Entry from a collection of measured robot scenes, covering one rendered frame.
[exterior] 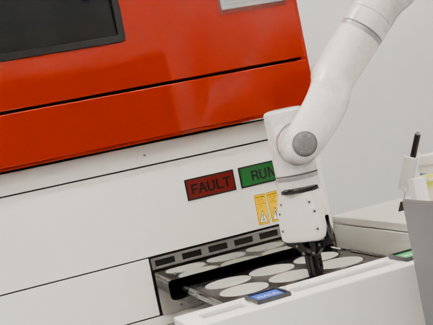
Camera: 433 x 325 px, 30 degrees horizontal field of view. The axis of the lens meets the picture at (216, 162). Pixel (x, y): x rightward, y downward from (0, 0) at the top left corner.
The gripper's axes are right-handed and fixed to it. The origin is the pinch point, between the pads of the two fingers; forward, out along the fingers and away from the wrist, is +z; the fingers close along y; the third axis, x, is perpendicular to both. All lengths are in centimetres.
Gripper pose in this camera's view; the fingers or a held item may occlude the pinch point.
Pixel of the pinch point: (314, 264)
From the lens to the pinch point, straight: 163.1
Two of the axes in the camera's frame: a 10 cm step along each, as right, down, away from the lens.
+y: 7.6, -1.2, -6.4
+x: 6.2, -1.7, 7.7
